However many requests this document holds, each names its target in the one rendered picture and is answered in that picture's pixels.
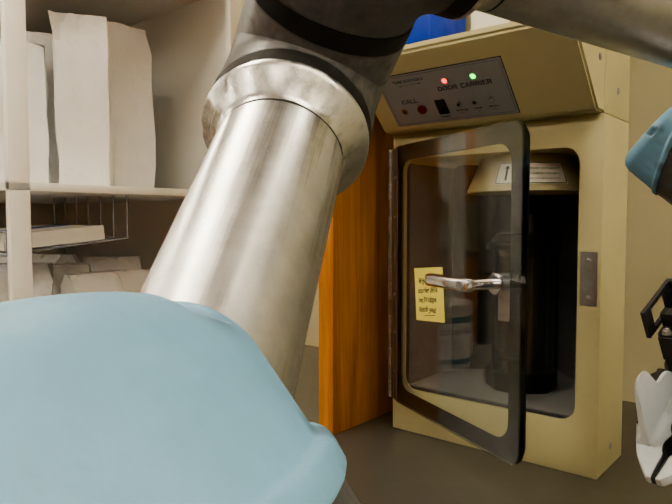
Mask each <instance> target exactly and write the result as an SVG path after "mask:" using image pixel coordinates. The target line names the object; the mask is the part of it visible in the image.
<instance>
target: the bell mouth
mask: <svg viewBox="0 0 672 504"><path fill-rule="evenodd" d="M570 194H579V165H578V163H577V161H576V159H575V157H574V156H573V155H568V154H550V153H536V154H530V187H529V196H538V195H570Z"/></svg>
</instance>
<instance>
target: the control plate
mask: <svg viewBox="0 0 672 504"><path fill-rule="evenodd" d="M470 73H475V74H476V75H477V78H476V79H475V80H472V79H470V78H469V74H470ZM443 77H444V78H447V79H448V83H447V84H443V83H442V82H441V78H443ZM382 94H383V96H384V98H385V100H386V102H387V104H388V106H389V108H390V110H391V112H392V114H393V116H394V118H395V120H396V122H397V124H398V126H399V127H401V126H409V125H418V124H426V123H435V122H444V121H452V120H461V119H469V118H478V117H486V116H495V115H504V114H512V113H520V110H519V107H518V104H517V101H516V99H515V96H514V93H513V90H512V87H511V84H510V81H509V79H508V76H507V73H506V70H505V67H504V64H503V62H502V59H501V56H496V57H491V58H485V59H480V60H474V61H469V62H463V63H458V64H452V65H447V66H441V67H436V68H430V69H425V70H419V71H414V72H408V73H403V74H397V75H392V76H390V78H389V80H388V82H387V84H386V86H385V88H384V91H383V93H382ZM490 96H493V97H495V101H494V102H490V101H489V97H490ZM474 98H476V99H478V101H479V103H477V104H473V102H472V99H474ZM440 99H444V100H445V102H446V105H447V107H448V109H449V112H450V113H448V114H439V111H438V109H437V107H436V105H435V102H434V100H440ZM458 100H459V101H462V104H463V105H461V106H457V104H456V102H457V101H458ZM420 105H422V106H425V107H426V109H427V112H426V113H425V114H420V113H419V112H418V110H417V108H418V106H420ZM402 109H406V110H407V111H408V114H407V115H404V114H403V113H402V112H401V111H402Z"/></svg>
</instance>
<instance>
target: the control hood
mask: <svg viewBox="0 0 672 504"><path fill-rule="evenodd" d="M496 56H501V59H502V62H503V64H504V67H505V70H506V73H507V76H508V79H509V81H510V84H511V87H512V90H513V93H514V96H515V99H516V101H517V104H518V107H519V110H520V113H512V114H504V115H495V116H486V117H478V118H469V119H461V120H452V121H444V122H435V123H426V124H418V125H409V126H401V127H399V126H398V124H397V122H396V120H395V118H394V116H393V114H392V112H391V110H390V108H389V106H388V104H387V102H386V100H385V98H384V96H383V94H382V95H381V98H380V100H379V103H378V106H377V109H376V112H375V114H376V116H377V118H378V120H379V122H380V123H381V125H382V127H383V129H384V131H385V132H386V133H387V134H392V135H397V134H406V133H416V132H425V131H434V130H444V129H453V128H462V127H472V126H481V125H490V124H496V123H501V122H505V121H509V120H521V121H527V120H537V119H546V118H555V117H565V116H574V115H583V114H593V113H601V111H602V110H604V77H605V49H604V48H601V47H597V46H594V45H590V44H587V43H584V42H580V41H577V40H574V39H570V38H567V37H564V36H560V35H557V34H553V33H550V32H547V31H543V30H540V29H537V28H533V27H530V26H527V25H523V24H520V23H517V22H513V21H512V22H508V23H503V24H499V25H494V26H489V27H485V28H480V29H476V30H471V31H466V32H462V33H457V34H453V35H448V36H443V37H439V38H434V39H430V40H425V41H420V42H416V43H411V44H406V45H405V46H404V48H403V50H402V52H401V54H400V56H399V59H398V61H397V63H396V65H395V67H394V69H393V71H392V73H391V76H392V75H397V74H403V73H408V72H414V71H419V70H425V69H430V68H436V67H441V66H447V65H452V64H458V63H463V62H469V61H474V60H480V59H485V58H491V57H496Z"/></svg>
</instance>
